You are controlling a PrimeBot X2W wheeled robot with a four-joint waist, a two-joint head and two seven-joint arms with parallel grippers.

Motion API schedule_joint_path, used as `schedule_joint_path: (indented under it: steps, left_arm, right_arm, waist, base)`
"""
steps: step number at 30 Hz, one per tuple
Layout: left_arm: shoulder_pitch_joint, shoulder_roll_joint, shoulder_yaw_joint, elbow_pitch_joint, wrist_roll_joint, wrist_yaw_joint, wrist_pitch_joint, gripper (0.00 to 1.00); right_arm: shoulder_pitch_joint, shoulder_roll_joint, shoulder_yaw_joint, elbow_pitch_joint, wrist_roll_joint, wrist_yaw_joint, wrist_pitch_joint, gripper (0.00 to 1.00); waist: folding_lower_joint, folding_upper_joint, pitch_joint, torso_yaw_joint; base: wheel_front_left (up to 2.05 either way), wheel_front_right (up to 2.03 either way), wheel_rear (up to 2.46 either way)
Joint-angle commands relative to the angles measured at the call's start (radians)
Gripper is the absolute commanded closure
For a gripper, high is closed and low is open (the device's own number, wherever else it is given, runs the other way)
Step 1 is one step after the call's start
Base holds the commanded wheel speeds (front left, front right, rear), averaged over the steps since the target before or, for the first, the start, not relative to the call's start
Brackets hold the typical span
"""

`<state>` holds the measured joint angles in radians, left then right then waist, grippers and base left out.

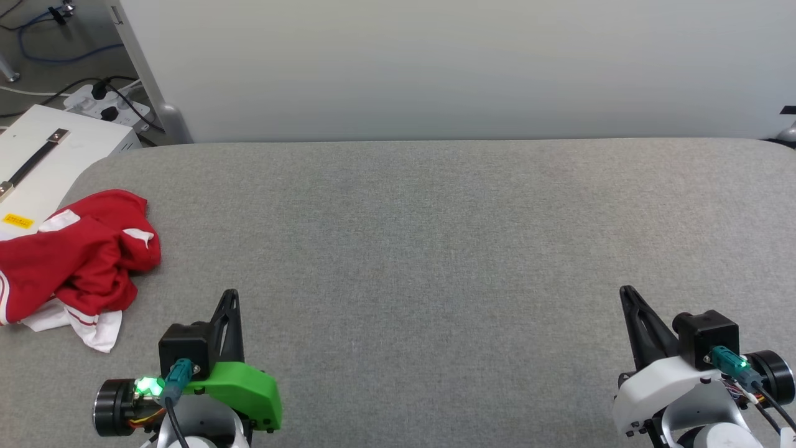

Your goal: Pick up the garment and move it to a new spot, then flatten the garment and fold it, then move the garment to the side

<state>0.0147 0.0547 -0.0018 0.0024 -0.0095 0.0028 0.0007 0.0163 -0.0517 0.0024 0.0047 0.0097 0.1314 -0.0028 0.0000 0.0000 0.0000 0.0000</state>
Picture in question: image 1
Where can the black clamp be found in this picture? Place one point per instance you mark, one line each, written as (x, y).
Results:
(59, 15)

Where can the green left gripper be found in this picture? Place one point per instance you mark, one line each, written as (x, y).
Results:
(249, 389)

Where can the red white basketball jersey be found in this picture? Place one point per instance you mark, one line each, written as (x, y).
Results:
(81, 261)

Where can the white partition panel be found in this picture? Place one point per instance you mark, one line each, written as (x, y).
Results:
(435, 62)

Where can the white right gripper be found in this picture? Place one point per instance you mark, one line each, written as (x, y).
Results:
(653, 392)

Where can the grey partition post with foot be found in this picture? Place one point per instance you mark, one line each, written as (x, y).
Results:
(171, 121)

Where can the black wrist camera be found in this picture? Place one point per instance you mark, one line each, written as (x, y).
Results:
(183, 345)
(706, 336)

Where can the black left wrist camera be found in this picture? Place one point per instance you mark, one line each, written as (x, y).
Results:
(183, 345)

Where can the white power strip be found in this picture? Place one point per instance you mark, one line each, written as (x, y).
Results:
(78, 99)

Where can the grey metal furniture leg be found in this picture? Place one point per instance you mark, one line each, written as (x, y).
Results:
(9, 71)

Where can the grey metal partition foot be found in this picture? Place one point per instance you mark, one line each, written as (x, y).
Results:
(790, 134)

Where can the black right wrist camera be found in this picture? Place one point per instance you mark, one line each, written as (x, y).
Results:
(706, 336)

